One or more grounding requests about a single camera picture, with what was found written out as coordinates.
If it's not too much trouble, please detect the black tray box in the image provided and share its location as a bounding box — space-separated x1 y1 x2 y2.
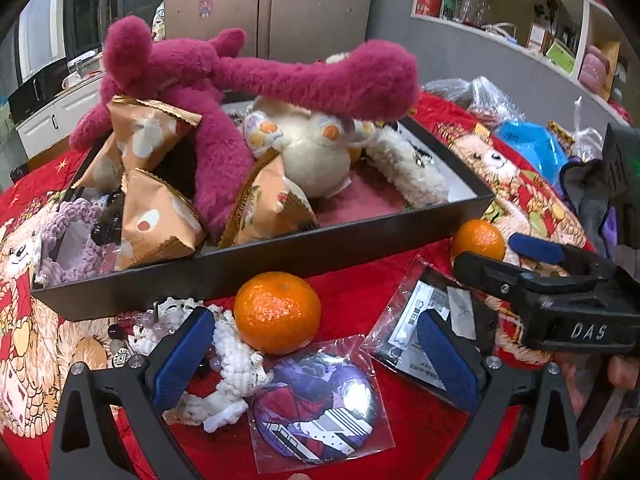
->
31 100 496 322

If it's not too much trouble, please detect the pink bag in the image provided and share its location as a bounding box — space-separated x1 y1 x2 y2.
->
577 45 608 93

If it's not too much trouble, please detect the clear glass jar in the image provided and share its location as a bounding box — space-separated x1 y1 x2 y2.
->
457 0 488 23

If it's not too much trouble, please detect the white wall shelf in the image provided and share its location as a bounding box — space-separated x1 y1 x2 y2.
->
410 0 640 116

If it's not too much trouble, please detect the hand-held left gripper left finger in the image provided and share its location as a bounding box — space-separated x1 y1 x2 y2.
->
50 305 217 480

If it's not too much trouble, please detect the green card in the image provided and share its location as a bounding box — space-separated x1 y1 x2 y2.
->
545 40 576 72

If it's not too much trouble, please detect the round badge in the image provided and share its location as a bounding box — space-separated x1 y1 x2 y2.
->
247 334 396 475

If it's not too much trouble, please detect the white crocheted charm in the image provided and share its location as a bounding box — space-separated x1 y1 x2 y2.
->
127 297 273 433

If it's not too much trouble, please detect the blue plastic bag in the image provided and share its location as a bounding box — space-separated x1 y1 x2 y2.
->
495 120 568 186

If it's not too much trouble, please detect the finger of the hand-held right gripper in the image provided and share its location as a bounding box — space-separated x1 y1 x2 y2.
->
452 251 556 307
509 232 601 276

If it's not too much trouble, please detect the white kitchen cabinet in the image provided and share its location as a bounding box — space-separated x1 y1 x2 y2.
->
15 77 108 161

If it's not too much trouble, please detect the black claw hair clip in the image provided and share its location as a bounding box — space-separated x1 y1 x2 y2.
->
90 191 126 246

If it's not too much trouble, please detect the black card packet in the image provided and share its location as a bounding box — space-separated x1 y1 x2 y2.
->
360 255 501 396

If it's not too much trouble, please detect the white fuzzy pouch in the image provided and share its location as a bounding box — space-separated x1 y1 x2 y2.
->
367 122 451 208

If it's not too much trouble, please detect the silver refrigerator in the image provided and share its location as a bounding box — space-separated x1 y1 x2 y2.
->
162 0 378 61

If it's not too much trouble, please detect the pink plush bear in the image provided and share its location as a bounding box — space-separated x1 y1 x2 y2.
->
69 16 421 243

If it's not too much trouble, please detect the grey purple cloth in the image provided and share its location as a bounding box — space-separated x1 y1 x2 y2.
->
559 157 623 251

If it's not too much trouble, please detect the red bear printed blanket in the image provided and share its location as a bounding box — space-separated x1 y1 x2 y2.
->
0 90 616 480

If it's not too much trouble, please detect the orange tangerine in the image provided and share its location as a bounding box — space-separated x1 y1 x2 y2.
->
233 271 322 356
451 219 507 262

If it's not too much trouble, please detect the beaded keychain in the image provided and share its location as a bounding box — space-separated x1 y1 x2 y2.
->
107 310 166 368

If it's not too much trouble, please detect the cream plush toy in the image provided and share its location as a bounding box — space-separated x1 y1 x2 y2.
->
242 95 381 198

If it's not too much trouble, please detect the black microwave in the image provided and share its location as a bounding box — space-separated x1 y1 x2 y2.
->
7 62 68 123

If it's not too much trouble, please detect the purple crocheted pouch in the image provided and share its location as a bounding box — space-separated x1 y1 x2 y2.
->
35 197 118 286

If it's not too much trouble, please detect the clear plastic bag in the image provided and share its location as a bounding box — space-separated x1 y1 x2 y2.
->
547 97 608 161
422 76 526 131

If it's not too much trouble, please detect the person's right hand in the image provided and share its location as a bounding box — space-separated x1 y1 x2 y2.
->
552 350 640 466

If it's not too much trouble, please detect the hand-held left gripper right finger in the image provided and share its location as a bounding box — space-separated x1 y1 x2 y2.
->
416 308 583 480

